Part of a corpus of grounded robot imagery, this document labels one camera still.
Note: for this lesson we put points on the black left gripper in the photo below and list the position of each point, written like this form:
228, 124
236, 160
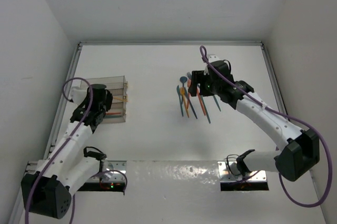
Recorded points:
108, 101

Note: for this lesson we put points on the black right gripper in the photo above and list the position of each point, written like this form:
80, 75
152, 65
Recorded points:
198, 77

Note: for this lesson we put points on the blue plastic fork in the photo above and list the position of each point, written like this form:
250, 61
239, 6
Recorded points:
189, 75

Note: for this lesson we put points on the blue plastic spoon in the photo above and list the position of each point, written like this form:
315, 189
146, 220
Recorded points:
183, 81

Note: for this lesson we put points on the yellow plastic spoon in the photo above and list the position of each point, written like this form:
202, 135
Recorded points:
120, 99

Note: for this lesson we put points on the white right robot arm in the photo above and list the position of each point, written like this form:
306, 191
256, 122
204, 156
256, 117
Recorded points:
297, 149

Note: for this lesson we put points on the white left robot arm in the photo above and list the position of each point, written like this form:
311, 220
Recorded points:
50, 189

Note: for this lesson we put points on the orange plastic fork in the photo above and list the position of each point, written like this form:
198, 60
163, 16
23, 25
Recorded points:
187, 92

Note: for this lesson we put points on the clear acrylic utensil organizer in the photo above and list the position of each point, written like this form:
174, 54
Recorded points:
117, 86

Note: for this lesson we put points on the orange plastic knife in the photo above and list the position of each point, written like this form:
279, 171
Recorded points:
201, 104

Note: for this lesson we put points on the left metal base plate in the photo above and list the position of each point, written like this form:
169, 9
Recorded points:
111, 171

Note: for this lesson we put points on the metal base plate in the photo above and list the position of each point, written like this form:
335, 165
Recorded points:
228, 173
111, 171

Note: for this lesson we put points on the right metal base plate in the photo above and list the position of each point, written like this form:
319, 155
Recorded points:
228, 173

